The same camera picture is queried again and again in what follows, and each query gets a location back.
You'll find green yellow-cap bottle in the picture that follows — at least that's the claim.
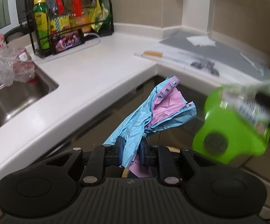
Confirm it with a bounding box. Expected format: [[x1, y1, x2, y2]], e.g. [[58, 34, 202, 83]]
[[33, 0, 50, 50]]

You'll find grey counter mat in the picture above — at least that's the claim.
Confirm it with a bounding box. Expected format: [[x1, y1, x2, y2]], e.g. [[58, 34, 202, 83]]
[[161, 30, 270, 80]]

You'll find yellow green snack bag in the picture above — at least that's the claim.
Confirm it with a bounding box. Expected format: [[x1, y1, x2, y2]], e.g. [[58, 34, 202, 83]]
[[89, 0, 111, 32]]

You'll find black wire spice rack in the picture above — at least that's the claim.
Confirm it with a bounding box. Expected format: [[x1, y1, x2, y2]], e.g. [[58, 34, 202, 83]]
[[24, 0, 114, 58]]

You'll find beige round trash bin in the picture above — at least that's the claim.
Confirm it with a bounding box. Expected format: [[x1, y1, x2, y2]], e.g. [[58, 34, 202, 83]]
[[121, 145, 181, 178]]

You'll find white printed paper sheet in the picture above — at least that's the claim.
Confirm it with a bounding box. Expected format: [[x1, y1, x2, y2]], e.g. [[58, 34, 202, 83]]
[[134, 44, 270, 85]]

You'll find stainless steel sink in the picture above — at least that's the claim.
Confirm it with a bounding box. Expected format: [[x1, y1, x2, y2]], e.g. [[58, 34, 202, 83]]
[[0, 66, 59, 127]]

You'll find blue pink wrapper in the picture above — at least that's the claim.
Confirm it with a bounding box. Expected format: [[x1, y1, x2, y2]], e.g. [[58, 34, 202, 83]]
[[104, 76, 197, 168]]

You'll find green white snack bag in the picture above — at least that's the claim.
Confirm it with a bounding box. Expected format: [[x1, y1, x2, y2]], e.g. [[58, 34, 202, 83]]
[[192, 80, 270, 164]]

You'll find red-cap sauce bottle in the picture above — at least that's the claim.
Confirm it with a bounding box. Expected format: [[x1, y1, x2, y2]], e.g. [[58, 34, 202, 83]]
[[49, 0, 70, 34]]

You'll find white toothbrush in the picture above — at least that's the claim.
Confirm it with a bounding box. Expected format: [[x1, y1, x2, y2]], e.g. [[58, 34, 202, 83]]
[[239, 53, 264, 76]]

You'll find white paper towel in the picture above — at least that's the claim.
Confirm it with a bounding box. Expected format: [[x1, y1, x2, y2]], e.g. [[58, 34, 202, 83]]
[[186, 35, 215, 47]]

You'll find orange red-cap bottle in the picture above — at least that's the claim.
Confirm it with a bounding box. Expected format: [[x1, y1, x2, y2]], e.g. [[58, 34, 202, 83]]
[[70, 0, 91, 33]]

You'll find grey vent grille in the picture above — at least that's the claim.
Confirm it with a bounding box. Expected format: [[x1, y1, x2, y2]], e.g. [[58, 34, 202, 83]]
[[183, 117, 204, 136]]

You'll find smartphone with lit screen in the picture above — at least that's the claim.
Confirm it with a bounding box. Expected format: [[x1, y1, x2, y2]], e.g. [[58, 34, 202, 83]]
[[50, 29, 85, 55]]

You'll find plastic bag with meat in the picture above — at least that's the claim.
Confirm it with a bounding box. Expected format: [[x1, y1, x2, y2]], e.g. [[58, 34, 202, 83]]
[[0, 46, 36, 87]]

